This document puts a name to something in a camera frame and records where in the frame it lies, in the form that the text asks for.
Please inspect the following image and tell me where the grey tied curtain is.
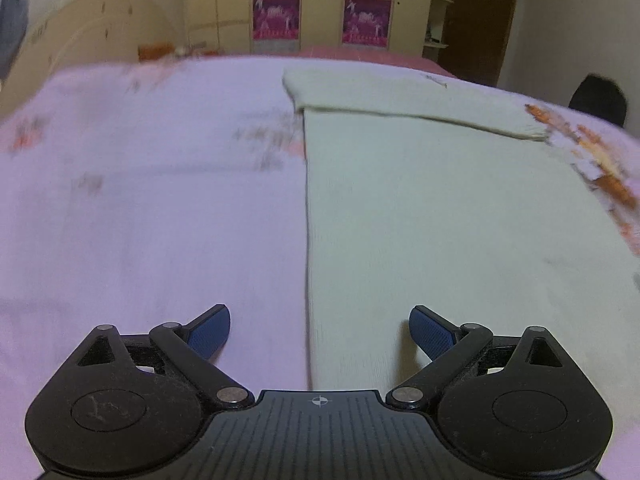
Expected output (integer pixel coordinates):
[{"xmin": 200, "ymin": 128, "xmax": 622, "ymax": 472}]
[{"xmin": 0, "ymin": 0, "xmax": 30, "ymax": 80}]

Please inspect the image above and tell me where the open shelf unit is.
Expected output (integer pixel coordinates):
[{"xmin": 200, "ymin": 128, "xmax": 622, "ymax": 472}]
[{"xmin": 423, "ymin": 0, "xmax": 455, "ymax": 50}]

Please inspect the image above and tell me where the pink wall poster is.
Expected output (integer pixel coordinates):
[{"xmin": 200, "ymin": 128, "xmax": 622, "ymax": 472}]
[
  {"xmin": 252, "ymin": 0, "xmax": 302, "ymax": 42},
  {"xmin": 342, "ymin": 0, "xmax": 392, "ymax": 45}
]

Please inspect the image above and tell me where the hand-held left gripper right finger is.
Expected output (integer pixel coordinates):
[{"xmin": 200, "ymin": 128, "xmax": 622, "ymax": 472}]
[{"xmin": 386, "ymin": 304, "xmax": 570, "ymax": 410}]

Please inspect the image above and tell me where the black chair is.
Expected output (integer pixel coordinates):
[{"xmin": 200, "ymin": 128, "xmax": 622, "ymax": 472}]
[{"xmin": 568, "ymin": 74, "xmax": 629, "ymax": 127}]

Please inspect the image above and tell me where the brown wooden door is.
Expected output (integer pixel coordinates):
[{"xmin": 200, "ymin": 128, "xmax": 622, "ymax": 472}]
[{"xmin": 441, "ymin": 0, "xmax": 522, "ymax": 87}]

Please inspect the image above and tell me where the cream arched headboard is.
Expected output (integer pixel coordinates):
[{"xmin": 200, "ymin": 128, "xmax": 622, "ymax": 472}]
[{"xmin": 0, "ymin": 0, "xmax": 177, "ymax": 118}]

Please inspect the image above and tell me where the cream wardrobe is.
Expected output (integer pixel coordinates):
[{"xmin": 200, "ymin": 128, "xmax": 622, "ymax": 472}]
[{"xmin": 181, "ymin": 0, "xmax": 437, "ymax": 57}]

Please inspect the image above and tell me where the lilac floral bedsheet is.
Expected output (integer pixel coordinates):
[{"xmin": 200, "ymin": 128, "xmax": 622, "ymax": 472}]
[{"xmin": 0, "ymin": 54, "xmax": 640, "ymax": 480}]

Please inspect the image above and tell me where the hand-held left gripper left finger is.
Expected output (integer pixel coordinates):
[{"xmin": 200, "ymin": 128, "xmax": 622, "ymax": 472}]
[{"xmin": 75, "ymin": 303, "xmax": 256, "ymax": 409}]

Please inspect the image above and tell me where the pink bed cover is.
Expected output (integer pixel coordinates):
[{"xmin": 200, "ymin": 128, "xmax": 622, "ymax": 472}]
[{"xmin": 295, "ymin": 43, "xmax": 457, "ymax": 79}]

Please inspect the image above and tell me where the pale green knit sweater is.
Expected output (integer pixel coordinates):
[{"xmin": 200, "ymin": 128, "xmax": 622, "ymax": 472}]
[{"xmin": 282, "ymin": 65, "xmax": 640, "ymax": 392}]

